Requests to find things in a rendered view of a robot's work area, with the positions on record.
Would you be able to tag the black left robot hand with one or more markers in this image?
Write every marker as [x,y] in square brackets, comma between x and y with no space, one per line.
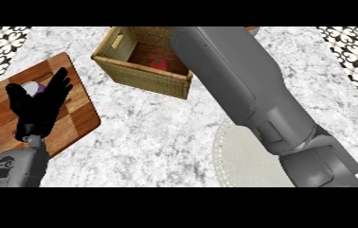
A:
[39,107]

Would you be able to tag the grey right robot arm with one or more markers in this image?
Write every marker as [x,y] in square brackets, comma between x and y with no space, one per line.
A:
[243,90]

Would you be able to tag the wicker basket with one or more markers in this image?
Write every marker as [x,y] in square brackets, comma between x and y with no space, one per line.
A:
[139,63]

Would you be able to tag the red tomato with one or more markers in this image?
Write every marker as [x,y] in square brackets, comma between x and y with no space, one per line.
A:
[158,63]

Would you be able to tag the round pale grey placemat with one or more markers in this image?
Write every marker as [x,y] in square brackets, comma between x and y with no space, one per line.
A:
[243,162]

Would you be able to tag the purple and white onion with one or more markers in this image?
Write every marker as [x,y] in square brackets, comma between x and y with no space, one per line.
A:
[34,87]

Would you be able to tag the wooden cutting board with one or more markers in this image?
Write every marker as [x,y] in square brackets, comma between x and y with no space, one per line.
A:
[70,112]

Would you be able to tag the brown object at edge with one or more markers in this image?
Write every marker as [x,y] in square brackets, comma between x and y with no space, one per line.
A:
[252,28]

